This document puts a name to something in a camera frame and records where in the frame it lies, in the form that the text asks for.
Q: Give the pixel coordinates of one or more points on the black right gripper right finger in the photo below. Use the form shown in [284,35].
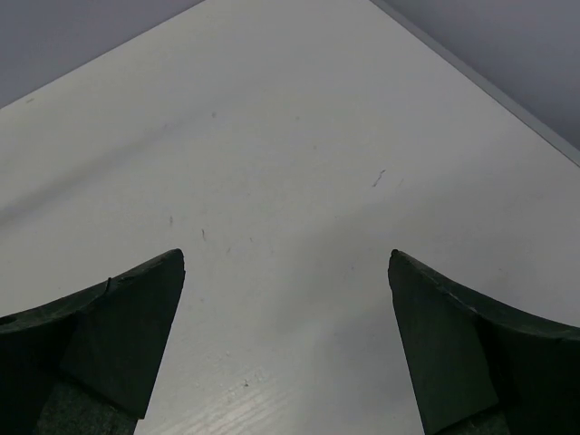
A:
[479,366]

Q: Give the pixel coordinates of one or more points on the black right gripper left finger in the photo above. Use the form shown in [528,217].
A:
[87,363]

